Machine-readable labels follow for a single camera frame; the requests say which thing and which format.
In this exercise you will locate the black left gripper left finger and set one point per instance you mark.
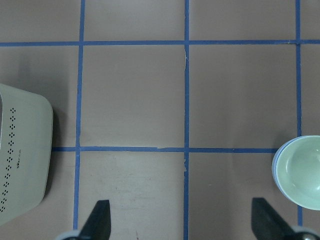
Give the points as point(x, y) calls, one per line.
point(98, 224)

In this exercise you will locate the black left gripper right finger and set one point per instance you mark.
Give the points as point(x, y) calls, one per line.
point(267, 224)

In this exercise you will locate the blue bowl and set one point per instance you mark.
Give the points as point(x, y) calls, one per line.
point(275, 161)

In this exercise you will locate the green bowl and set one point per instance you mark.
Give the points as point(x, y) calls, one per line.
point(298, 172)

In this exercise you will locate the silver white toaster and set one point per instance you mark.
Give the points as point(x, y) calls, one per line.
point(26, 131)

